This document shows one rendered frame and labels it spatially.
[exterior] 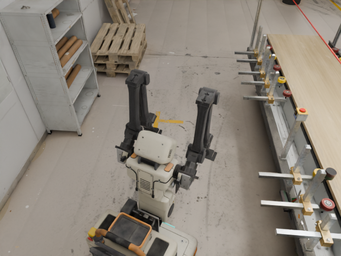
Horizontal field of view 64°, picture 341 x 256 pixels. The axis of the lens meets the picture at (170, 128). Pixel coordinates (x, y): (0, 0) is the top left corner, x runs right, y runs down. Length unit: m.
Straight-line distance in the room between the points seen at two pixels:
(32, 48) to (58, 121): 0.97
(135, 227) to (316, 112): 1.89
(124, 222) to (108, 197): 1.25
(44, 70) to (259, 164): 2.60
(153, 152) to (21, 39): 2.05
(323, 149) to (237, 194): 1.04
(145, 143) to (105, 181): 1.65
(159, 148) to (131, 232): 0.55
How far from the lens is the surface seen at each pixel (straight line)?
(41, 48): 3.09
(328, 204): 2.07
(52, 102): 3.46
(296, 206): 2.03
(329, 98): 3.02
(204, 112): 1.42
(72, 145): 3.61
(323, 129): 2.60
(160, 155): 1.49
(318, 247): 2.21
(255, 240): 2.80
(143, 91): 1.66
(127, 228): 1.74
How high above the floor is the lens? 2.44
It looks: 42 degrees down
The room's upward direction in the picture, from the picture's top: straight up
